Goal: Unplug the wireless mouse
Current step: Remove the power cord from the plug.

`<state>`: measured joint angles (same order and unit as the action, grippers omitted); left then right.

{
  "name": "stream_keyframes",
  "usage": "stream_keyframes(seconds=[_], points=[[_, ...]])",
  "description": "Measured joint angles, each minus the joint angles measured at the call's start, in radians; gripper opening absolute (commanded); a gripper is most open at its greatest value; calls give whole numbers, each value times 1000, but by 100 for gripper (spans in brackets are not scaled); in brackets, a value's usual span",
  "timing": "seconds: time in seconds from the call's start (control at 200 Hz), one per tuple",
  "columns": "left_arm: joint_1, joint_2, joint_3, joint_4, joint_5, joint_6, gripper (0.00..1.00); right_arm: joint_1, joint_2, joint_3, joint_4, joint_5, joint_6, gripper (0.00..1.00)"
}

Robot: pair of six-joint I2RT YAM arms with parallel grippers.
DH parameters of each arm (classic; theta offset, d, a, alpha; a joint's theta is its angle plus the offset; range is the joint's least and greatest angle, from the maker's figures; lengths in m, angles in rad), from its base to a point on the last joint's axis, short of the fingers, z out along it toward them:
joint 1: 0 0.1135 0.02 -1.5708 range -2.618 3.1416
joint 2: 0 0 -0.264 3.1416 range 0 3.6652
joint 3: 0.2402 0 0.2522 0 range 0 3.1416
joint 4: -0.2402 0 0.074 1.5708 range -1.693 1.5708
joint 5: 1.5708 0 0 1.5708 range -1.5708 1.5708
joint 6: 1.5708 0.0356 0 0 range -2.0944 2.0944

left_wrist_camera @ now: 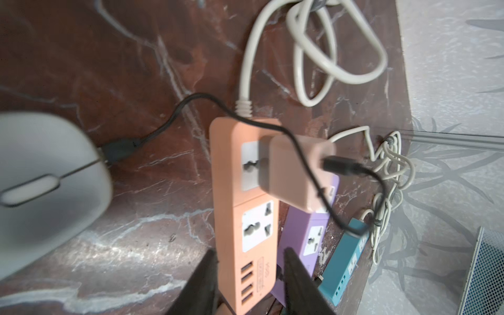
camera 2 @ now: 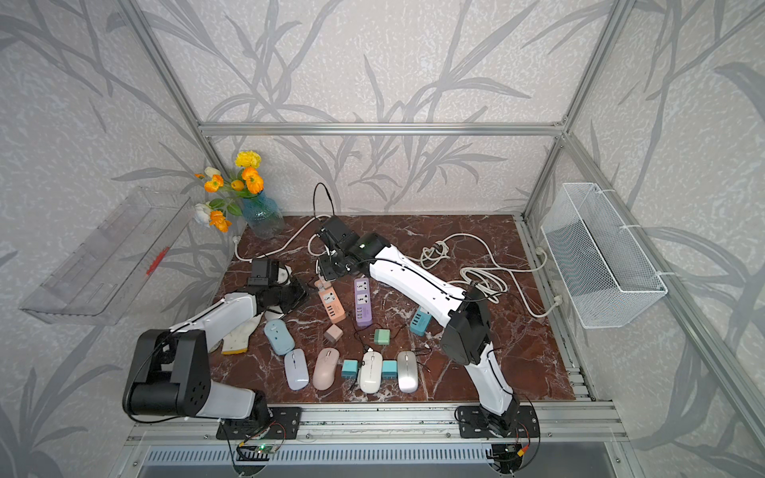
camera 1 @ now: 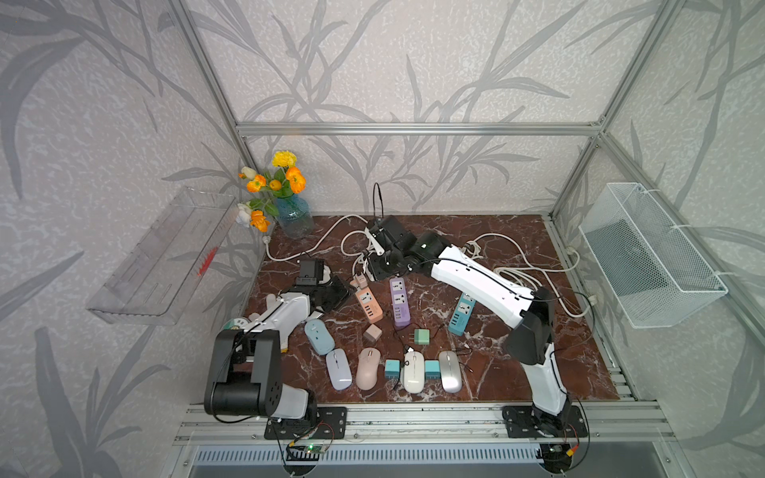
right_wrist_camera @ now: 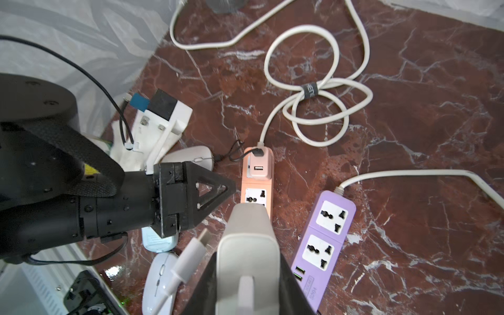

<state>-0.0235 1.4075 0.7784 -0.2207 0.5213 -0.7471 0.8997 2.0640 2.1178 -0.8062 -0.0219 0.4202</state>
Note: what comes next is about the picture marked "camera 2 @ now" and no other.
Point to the teal usb charger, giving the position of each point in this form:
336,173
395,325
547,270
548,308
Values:
350,369
389,370

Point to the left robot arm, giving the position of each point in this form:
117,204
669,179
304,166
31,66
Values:
170,373

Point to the light blue wireless mouse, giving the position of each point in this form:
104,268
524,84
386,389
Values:
279,337

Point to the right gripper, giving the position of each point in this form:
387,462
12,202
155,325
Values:
325,271

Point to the teal power strip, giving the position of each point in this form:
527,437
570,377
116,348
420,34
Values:
420,322

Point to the clear plastic wall shelf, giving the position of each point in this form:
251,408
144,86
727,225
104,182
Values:
98,282

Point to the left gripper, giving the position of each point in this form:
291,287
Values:
302,294

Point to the white wire mesh basket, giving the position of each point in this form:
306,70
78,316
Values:
606,273

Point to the orange yellow artificial flowers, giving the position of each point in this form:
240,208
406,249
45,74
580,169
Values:
233,193

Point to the blue glass vase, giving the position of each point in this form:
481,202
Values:
263,216

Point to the purple power strip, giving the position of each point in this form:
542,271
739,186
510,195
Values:
364,311

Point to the green usb charger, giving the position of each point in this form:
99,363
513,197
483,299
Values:
382,337

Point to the orange power strip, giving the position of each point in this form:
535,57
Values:
332,305

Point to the pink usb charger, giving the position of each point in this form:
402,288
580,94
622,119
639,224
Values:
322,284
333,334

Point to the pink wireless mouse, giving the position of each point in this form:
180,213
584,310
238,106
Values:
325,368

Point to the silver wireless mouse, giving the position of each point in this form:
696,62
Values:
407,366

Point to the white work glove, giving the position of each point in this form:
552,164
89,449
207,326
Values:
237,342

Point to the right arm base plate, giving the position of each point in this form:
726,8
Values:
517,422

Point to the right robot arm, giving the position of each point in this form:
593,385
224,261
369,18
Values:
463,314

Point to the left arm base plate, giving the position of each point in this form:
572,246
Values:
280,423

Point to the lavender white wireless mouse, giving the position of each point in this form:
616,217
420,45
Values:
296,370

